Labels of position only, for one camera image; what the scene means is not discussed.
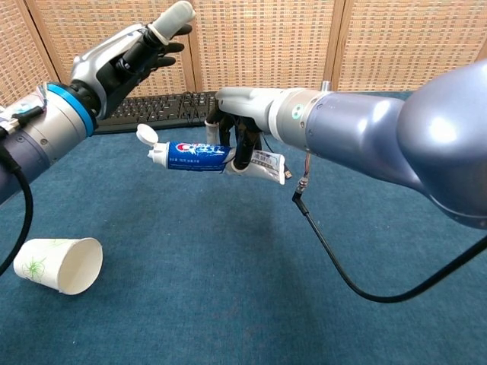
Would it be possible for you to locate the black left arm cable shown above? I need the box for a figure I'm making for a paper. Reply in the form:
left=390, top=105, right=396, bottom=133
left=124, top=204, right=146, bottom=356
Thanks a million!
left=0, top=148, right=34, bottom=277

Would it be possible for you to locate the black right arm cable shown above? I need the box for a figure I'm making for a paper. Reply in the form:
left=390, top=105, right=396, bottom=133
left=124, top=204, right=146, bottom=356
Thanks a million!
left=291, top=151, right=487, bottom=304

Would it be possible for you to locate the black computer keyboard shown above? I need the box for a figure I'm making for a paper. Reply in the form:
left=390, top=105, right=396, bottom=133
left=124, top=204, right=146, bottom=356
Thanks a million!
left=93, top=90, right=222, bottom=136

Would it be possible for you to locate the blue and white toothpaste tube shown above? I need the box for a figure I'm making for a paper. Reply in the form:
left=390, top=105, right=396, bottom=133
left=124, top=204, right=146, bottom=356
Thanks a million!
left=135, top=123, right=287, bottom=186

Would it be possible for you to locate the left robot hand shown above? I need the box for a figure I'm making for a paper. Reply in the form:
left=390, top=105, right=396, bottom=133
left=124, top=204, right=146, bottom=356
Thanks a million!
left=70, top=0, right=197, bottom=122

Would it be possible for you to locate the white paper cup green print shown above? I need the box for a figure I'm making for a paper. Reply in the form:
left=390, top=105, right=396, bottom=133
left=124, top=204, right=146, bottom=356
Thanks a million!
left=13, top=237, right=104, bottom=296

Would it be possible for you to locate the blue carpet table mat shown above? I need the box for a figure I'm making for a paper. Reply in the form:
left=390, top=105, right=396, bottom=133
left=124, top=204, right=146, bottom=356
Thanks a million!
left=0, top=90, right=487, bottom=365

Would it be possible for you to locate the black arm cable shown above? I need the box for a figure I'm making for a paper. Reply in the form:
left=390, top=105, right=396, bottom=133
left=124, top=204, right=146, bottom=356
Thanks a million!
left=291, top=151, right=487, bottom=304
left=0, top=148, right=34, bottom=277

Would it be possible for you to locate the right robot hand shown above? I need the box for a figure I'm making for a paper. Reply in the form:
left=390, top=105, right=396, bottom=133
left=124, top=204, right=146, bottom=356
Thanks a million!
left=205, top=86, right=275, bottom=176

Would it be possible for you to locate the woven bamboo folding screen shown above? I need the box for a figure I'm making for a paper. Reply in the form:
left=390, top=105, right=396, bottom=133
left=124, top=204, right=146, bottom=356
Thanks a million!
left=0, top=0, right=487, bottom=108

